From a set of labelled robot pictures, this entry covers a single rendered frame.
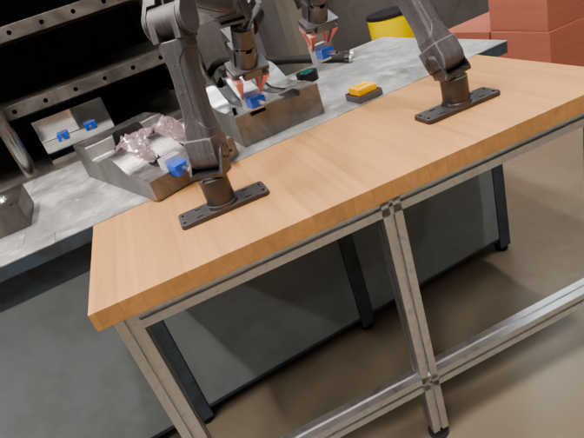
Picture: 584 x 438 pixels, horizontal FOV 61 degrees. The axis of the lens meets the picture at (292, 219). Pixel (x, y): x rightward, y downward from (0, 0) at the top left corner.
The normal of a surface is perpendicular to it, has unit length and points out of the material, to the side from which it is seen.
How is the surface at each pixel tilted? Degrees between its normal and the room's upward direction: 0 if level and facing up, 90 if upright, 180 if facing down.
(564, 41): 90
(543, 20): 90
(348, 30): 90
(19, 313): 90
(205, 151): 80
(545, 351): 0
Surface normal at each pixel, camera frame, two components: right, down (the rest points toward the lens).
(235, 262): 0.32, 0.36
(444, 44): 0.36, -0.17
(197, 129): -0.37, 0.38
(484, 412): -0.29, -0.84
